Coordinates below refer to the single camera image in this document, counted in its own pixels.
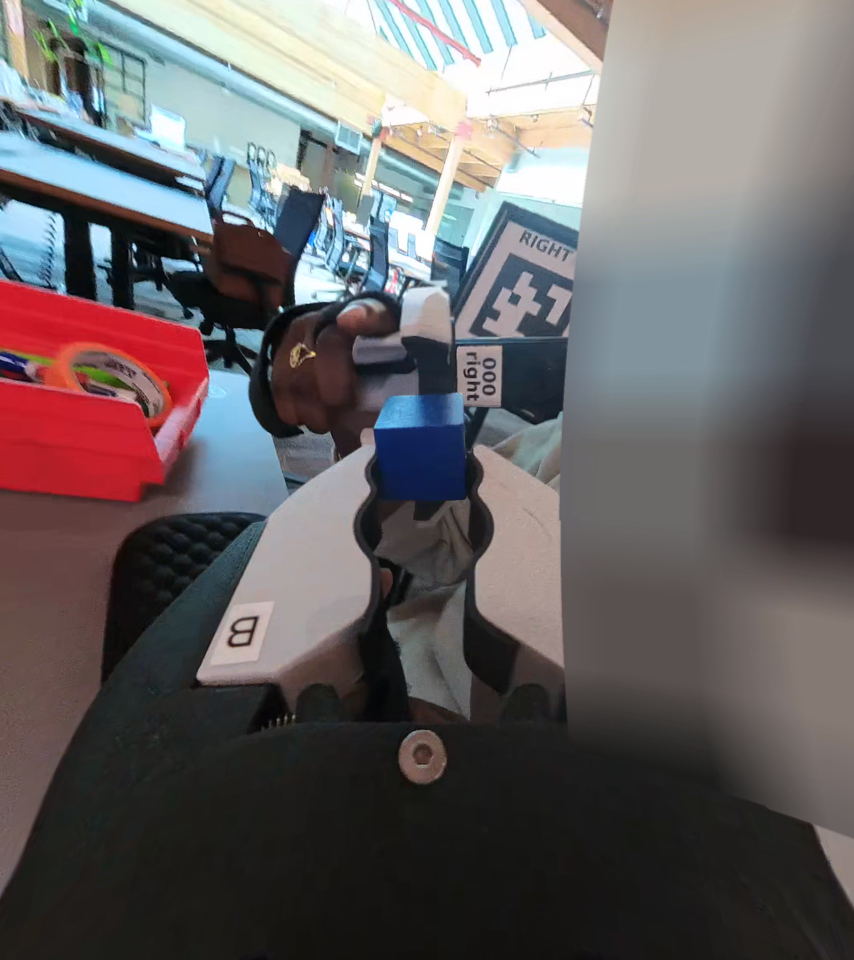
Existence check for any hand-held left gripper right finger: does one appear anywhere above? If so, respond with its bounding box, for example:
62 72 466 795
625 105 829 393
463 446 567 697

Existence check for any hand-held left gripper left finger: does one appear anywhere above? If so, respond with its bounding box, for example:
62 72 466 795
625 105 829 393
198 446 385 710

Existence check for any blue cube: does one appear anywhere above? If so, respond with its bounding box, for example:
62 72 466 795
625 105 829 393
372 393 470 503

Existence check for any person's right hand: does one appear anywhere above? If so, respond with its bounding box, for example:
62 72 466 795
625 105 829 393
265 297 406 436

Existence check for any black office chair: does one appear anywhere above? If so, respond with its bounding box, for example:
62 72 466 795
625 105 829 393
429 235 471 303
272 186 328 262

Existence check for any red plastic bin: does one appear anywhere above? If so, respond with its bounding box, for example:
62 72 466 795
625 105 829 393
0 265 211 503

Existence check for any brown office chair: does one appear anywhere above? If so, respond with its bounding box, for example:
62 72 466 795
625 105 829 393
172 216 298 370

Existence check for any orange tape roll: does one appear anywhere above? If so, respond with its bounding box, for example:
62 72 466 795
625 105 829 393
44 342 174 430

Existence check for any long wooden-edged table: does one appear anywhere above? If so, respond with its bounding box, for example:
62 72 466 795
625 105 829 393
0 126 216 309

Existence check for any green potted plant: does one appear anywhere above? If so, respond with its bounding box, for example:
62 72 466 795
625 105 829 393
31 0 112 125

